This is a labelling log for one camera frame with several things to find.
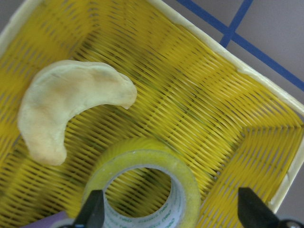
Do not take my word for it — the yellow tape roll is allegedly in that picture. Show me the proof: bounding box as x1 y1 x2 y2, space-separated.
84 138 200 228

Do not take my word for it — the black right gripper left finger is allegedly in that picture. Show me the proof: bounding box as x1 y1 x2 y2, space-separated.
73 190 105 228

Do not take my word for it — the yellow toy croissant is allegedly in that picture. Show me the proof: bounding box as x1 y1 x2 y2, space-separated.
18 60 137 165

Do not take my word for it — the purple foam block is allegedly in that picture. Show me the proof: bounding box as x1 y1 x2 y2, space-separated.
22 211 68 228

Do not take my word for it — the yellow woven basket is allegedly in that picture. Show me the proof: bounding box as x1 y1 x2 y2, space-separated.
0 0 304 228

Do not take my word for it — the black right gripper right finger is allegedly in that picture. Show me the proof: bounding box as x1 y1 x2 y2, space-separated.
237 187 280 228

